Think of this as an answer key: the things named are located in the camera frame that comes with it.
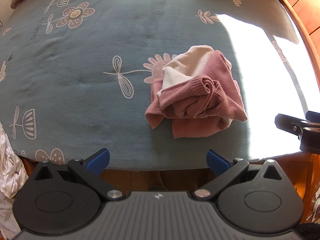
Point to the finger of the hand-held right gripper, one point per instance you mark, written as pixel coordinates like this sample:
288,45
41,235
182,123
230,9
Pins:
287,122

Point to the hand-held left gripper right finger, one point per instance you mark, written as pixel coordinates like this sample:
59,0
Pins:
216,160

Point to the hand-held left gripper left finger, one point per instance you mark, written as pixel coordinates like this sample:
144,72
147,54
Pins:
100,158

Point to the pink and white knit sweater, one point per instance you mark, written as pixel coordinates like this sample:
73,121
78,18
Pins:
205,97

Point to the white crumpled cloth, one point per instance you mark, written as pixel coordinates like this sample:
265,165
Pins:
10,170

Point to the grey cloth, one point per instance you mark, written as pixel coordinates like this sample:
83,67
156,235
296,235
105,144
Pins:
7,217

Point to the wooden headboard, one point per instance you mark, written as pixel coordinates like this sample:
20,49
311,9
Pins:
307,5

